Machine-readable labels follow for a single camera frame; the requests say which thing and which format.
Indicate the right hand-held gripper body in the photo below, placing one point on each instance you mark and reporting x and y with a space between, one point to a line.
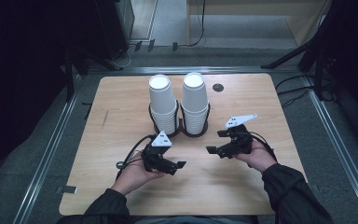
240 141

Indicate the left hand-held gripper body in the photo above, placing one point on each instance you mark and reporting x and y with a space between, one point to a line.
154 155

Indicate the black double cup holder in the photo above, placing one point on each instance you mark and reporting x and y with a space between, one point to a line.
195 136

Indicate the stack of white cups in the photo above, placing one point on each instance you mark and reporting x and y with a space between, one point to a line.
195 95
162 96

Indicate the person's right hand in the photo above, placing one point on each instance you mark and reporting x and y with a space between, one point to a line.
259 158

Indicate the person's left hand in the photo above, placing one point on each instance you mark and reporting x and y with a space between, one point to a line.
130 177

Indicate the black round table grommet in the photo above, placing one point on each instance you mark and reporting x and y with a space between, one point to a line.
218 87

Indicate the black tape strip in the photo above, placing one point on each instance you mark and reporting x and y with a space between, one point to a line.
87 110

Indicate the grey tape piece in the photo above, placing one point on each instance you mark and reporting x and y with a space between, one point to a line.
67 189
315 188

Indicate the black tripod stand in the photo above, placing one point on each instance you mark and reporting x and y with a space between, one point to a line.
310 40

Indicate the black cabinet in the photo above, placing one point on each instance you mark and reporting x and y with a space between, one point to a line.
115 28

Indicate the light wooden furniture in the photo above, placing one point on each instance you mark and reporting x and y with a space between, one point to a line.
304 18

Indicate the metal floor rail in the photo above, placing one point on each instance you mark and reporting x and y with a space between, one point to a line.
338 140
192 69
48 155

